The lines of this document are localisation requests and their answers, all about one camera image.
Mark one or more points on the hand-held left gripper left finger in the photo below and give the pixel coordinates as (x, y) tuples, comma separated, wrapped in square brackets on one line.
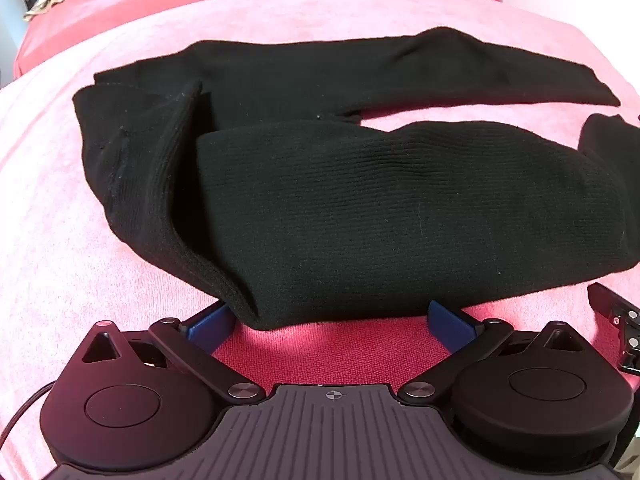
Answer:
[(209, 324)]

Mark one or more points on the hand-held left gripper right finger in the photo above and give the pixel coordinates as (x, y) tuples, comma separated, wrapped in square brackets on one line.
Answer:
[(450, 327)]

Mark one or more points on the black pants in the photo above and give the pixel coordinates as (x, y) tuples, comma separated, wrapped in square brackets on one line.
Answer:
[(350, 200)]

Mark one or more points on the pink bed blanket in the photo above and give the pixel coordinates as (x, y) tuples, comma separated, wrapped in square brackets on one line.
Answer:
[(55, 210)]

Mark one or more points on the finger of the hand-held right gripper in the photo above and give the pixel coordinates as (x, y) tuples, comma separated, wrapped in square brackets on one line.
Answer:
[(612, 302)]

